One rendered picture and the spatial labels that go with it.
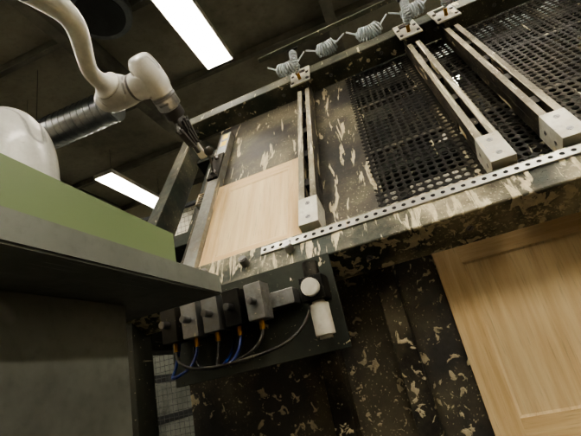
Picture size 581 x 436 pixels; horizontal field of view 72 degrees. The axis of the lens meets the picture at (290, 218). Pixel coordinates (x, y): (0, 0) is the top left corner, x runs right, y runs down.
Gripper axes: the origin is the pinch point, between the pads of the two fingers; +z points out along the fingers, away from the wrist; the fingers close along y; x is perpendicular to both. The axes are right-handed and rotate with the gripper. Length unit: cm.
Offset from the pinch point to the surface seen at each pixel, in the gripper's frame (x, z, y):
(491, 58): 113, 9, 1
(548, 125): 109, 9, 50
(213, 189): 1.8, 12.2, 12.6
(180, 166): -22.1, 11.3, -19.2
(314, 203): 45, 9, 49
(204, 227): 2.2, 12.2, 36.3
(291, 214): 35, 14, 43
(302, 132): 41.7, 8.9, 0.6
